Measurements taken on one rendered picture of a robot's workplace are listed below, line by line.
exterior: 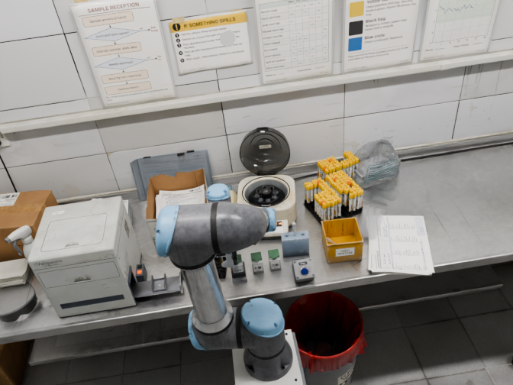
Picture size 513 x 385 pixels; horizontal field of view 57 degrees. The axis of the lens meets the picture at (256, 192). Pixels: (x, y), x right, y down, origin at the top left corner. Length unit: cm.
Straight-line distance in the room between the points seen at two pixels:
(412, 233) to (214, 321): 93
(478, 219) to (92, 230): 146
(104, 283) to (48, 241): 23
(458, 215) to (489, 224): 12
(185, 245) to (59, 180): 129
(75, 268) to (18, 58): 81
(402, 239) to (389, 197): 27
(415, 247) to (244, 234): 97
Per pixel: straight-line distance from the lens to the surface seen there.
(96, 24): 187
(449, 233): 199
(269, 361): 146
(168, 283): 178
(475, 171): 233
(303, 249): 181
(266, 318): 136
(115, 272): 168
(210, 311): 128
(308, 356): 210
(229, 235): 103
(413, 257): 185
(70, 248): 166
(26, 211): 212
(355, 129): 219
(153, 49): 189
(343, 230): 188
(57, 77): 201
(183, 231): 104
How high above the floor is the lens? 222
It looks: 39 degrees down
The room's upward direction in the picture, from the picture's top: 7 degrees counter-clockwise
